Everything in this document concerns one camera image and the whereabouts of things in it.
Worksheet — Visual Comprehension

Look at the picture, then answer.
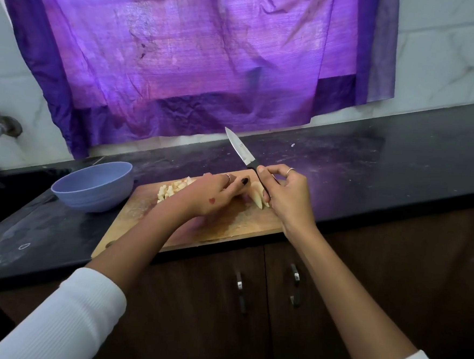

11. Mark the person's left hand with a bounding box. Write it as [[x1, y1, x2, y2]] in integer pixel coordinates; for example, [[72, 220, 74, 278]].
[[163, 164, 255, 225]]

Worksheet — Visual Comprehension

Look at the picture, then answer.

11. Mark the person's right hand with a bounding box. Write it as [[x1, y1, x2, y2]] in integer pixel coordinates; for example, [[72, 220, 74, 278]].
[[250, 161, 323, 239]]

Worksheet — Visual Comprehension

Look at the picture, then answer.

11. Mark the potato slice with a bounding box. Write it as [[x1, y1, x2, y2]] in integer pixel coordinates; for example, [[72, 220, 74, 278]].
[[248, 186, 271, 210]]

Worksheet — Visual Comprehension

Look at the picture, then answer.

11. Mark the pile of diced potato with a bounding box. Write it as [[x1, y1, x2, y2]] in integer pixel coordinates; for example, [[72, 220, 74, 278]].
[[155, 174, 198, 205]]

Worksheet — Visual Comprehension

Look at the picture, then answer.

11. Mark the black handled knife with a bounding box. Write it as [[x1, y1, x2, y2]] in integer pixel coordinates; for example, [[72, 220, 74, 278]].
[[221, 126, 285, 185]]

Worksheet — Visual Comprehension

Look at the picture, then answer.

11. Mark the blue bowl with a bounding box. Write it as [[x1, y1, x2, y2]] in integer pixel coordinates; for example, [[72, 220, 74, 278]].
[[49, 156, 136, 216]]

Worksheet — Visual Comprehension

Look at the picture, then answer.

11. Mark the person's left forearm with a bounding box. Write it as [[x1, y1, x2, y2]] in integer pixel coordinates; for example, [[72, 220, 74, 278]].
[[85, 195, 180, 297]]

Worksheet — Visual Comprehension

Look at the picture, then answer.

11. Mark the wooden cutting board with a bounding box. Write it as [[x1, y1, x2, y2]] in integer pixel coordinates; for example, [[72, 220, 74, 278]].
[[91, 158, 291, 271]]

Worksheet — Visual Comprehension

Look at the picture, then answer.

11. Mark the purple cloth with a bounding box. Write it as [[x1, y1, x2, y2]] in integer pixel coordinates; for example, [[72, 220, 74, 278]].
[[0, 0, 402, 181]]

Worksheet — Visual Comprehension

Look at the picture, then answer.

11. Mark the dark sink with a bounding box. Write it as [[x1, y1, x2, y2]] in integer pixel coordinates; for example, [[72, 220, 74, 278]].
[[0, 163, 72, 243]]

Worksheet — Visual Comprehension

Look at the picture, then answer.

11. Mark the metal cabinet handle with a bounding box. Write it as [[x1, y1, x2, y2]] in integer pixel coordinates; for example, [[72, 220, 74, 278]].
[[231, 269, 250, 315], [285, 262, 305, 308]]

